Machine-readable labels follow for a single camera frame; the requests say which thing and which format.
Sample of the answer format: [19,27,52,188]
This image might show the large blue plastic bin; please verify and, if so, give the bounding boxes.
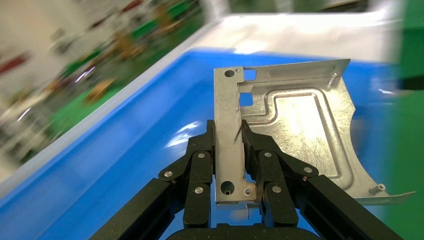
[0,48,403,240]

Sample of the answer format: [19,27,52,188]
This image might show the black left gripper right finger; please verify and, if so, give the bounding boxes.
[241,119,404,240]

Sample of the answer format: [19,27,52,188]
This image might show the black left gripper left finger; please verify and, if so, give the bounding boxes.
[89,119,217,240]

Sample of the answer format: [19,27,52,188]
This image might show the grey stamped metal plate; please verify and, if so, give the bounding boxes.
[213,58,416,210]

